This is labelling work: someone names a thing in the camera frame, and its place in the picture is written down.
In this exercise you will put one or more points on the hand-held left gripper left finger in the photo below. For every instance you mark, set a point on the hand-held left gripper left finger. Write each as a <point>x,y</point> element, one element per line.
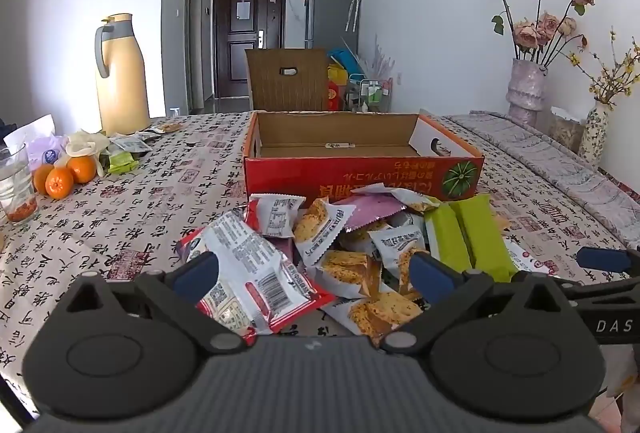
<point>196,277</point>

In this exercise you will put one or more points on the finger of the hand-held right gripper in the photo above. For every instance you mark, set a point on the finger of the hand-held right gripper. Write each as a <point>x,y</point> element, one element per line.
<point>602,259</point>

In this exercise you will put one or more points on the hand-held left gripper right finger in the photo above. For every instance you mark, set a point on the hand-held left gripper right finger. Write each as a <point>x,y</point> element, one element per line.
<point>430,278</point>

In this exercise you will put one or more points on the green snack packet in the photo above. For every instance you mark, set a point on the green snack packet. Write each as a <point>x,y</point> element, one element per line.
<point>447,238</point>
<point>485,238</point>

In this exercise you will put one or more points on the large red white snack packet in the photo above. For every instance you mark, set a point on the large red white snack packet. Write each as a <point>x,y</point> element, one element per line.
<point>250,263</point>

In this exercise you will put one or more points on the pink snack packet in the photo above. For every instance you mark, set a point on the pink snack packet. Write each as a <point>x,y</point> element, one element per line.
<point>372,213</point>

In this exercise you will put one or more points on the white red-edged snack packet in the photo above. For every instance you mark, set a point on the white red-edged snack packet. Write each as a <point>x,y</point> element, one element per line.
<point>275,215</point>

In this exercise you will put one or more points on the red cardboard box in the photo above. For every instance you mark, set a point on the red cardboard box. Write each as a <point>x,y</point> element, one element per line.
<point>320,173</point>

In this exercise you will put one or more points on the calligraphy print tablecloth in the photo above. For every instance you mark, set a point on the calligraphy print tablecloth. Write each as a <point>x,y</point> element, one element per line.
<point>150,193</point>

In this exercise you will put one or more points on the grey patterned cloth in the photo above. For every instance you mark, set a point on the grey patterned cloth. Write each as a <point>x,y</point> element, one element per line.
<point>550,153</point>

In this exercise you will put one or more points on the small floral vase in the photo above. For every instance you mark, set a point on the small floral vase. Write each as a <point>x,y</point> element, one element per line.
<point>595,133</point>

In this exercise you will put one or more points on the clear storage jar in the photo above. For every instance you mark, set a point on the clear storage jar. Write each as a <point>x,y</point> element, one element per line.
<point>565,130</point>

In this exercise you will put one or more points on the small green packet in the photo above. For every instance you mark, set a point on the small green packet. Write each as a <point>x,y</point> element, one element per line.
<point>122,162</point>

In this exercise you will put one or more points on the clear cracker packet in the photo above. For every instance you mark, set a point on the clear cracker packet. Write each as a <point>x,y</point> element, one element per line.
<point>167,127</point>

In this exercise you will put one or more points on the cream plastic bag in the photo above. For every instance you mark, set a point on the cream plastic bag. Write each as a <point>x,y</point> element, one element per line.
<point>85,143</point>

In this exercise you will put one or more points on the yellow flower branches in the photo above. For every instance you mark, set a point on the yellow flower branches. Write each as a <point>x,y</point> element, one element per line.
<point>612,80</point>

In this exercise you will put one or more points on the pink textured vase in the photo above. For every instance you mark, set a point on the pink textured vase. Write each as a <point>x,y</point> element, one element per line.
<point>525,90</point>

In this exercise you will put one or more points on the purple white packet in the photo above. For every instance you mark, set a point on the purple white packet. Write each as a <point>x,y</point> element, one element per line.
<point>47,155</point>

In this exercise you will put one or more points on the drinking glass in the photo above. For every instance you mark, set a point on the drinking glass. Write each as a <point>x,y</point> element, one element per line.
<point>17,193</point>

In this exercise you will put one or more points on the yellow thermos jug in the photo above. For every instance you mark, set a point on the yellow thermos jug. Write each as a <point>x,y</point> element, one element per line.
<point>122,83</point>

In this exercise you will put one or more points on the white paper bag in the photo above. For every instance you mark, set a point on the white paper bag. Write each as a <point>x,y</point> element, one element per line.
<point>30,130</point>

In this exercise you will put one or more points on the yellow bag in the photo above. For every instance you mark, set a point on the yellow bag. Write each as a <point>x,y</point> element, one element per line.
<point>337,74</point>

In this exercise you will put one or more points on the white feather decoration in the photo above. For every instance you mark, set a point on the white feather decoration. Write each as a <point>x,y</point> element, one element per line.
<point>377,58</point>

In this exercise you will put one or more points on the dark brown door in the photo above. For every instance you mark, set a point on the dark brown door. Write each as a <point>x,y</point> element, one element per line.
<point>247,43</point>

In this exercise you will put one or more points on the dried rose bouquet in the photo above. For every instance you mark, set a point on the dried rose bouquet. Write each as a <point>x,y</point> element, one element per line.
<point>542,25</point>

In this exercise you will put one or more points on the black bag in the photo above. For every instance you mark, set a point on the black bag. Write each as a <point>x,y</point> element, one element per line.
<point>6,128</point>

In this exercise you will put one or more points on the grey refrigerator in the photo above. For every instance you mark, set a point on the grey refrigerator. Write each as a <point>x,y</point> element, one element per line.
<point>327,18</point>

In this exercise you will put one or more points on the white folded umbrella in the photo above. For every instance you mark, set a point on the white folded umbrella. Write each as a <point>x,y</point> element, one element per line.
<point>354,0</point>

